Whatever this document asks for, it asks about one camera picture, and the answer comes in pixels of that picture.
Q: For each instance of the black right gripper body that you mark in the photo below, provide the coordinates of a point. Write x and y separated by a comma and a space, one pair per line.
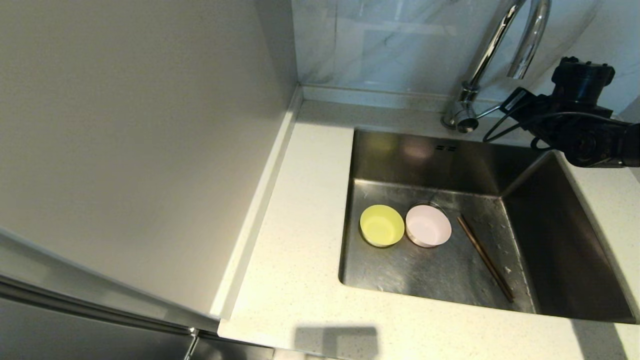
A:
530, 110

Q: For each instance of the chrome gooseneck faucet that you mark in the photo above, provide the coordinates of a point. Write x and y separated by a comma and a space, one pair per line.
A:
492, 45

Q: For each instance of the grey tall cabinet door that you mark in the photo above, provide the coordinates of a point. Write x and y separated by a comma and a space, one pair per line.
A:
75, 335

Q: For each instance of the yellow plastic bowl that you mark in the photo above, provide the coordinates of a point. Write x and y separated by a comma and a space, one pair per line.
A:
382, 226

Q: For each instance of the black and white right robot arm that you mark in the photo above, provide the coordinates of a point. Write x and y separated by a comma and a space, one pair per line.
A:
590, 135

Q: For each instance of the stainless steel sink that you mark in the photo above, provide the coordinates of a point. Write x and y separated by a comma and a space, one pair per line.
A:
440, 280

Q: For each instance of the chrome cabinet trim strip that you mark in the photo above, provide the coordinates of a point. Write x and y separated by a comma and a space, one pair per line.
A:
100, 309

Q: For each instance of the pale pink bowl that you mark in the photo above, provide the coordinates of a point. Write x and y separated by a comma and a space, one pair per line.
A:
428, 225

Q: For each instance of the beige tall cabinet side panel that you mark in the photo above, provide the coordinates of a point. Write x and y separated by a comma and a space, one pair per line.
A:
125, 150

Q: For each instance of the brown wooden chopstick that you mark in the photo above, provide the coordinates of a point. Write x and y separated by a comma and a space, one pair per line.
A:
482, 259
489, 256

